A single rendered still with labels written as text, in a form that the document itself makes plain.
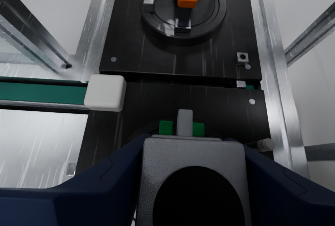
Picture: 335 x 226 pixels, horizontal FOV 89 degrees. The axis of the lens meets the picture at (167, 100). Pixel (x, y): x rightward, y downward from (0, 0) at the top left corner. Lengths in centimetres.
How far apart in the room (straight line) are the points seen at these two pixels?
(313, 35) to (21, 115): 47
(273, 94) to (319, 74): 22
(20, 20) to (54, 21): 29
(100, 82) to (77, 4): 35
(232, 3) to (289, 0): 28
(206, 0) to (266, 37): 12
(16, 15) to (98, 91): 11
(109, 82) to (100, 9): 17
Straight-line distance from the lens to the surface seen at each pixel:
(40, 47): 27
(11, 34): 27
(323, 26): 33
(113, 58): 27
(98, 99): 23
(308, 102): 46
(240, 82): 27
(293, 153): 28
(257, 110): 26
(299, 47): 35
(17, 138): 36
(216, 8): 31
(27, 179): 34
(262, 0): 40
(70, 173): 25
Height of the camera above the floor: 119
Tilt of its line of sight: 70 degrees down
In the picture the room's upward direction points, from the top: 1 degrees clockwise
